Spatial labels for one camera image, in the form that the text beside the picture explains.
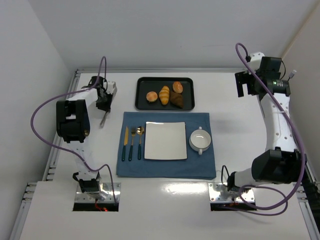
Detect metal tongs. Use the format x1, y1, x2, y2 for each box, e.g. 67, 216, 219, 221
99, 94, 116, 129

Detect round orange bun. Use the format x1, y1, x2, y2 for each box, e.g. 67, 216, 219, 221
146, 91, 158, 103

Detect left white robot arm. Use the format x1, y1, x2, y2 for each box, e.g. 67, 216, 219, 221
56, 76, 117, 201

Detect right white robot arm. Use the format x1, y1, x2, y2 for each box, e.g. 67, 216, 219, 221
227, 52, 302, 193

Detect yellow striped bread loaf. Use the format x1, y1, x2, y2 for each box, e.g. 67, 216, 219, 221
158, 85, 170, 106

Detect black rectangular tray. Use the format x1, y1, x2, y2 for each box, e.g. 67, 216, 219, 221
135, 77, 195, 111

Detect white square plate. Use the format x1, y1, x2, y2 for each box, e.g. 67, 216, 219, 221
144, 121, 187, 161

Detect brown chocolate croissant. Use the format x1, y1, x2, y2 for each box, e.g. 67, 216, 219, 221
170, 91, 184, 109

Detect round bun top right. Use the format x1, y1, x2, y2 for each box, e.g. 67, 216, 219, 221
172, 81, 183, 94

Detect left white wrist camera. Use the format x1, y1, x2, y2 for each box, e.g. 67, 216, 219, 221
106, 80, 118, 95

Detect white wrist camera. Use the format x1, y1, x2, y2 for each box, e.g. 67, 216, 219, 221
248, 52, 265, 70
106, 80, 118, 95

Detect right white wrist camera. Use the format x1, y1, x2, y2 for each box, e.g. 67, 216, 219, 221
248, 52, 265, 70

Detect black usb cable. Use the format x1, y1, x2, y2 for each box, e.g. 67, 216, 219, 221
279, 58, 298, 82

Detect gold knife green handle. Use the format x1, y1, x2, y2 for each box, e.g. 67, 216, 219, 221
121, 127, 129, 162

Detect gold fork green handle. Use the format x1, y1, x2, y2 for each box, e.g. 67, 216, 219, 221
128, 126, 136, 162

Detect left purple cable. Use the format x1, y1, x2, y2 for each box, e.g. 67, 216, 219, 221
30, 56, 118, 205

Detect purple cable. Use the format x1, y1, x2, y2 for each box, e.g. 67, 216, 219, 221
234, 42, 308, 216
30, 56, 118, 205

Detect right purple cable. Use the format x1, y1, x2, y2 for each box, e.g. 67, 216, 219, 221
234, 42, 308, 216

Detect gold spoon green handle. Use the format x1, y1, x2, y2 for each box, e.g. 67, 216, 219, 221
136, 126, 145, 160

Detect white two-handled soup bowl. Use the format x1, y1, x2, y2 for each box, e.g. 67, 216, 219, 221
189, 126, 212, 156

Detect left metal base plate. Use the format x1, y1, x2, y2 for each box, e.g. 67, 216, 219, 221
74, 182, 121, 204

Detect metal base plate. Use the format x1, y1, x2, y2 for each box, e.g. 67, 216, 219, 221
207, 182, 255, 204
74, 182, 121, 204

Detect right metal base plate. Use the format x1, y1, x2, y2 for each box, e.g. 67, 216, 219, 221
207, 182, 255, 204

